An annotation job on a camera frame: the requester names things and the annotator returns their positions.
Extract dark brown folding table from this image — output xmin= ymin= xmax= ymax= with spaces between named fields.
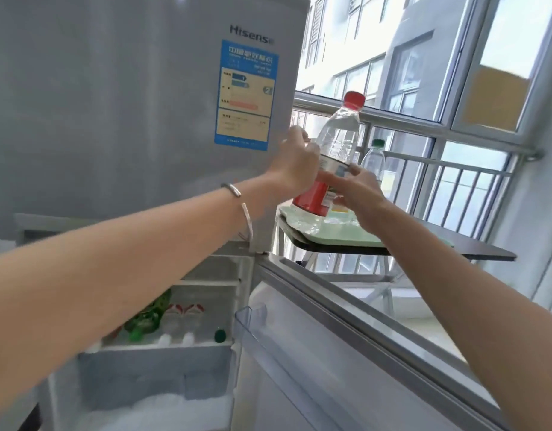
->
xmin=274 ymin=210 xmax=518 ymax=319

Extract blue label sticker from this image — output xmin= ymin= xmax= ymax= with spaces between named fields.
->
xmin=214 ymin=39 xmax=280 ymax=152

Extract person's right forearm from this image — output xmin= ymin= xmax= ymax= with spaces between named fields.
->
xmin=368 ymin=199 xmax=552 ymax=431

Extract water bottle red cap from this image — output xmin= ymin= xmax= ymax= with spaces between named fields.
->
xmin=280 ymin=90 xmax=366 ymax=236

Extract green tray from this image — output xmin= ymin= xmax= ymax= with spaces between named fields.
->
xmin=278 ymin=206 xmax=454 ymax=247

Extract green plum drink bottle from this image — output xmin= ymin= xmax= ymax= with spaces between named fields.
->
xmin=123 ymin=289 xmax=174 ymax=344

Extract white balcony window frame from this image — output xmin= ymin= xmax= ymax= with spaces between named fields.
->
xmin=298 ymin=0 xmax=552 ymax=144

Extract metal balcony railing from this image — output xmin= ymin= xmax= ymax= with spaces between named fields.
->
xmin=292 ymin=90 xmax=544 ymax=274

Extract person's right hand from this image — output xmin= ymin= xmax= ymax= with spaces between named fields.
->
xmin=318 ymin=164 xmax=390 ymax=235

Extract person's left hand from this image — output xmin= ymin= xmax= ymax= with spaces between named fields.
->
xmin=265 ymin=126 xmax=322 ymax=205

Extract person's left forearm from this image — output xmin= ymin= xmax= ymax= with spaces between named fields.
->
xmin=0 ymin=172 xmax=284 ymax=418

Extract silver bracelet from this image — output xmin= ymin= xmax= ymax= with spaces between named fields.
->
xmin=220 ymin=183 xmax=254 ymax=242

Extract brown cardboard sheet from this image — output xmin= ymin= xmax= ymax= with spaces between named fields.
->
xmin=462 ymin=65 xmax=533 ymax=133

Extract grey refrigerator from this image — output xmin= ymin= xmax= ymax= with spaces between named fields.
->
xmin=0 ymin=0 xmax=510 ymax=431

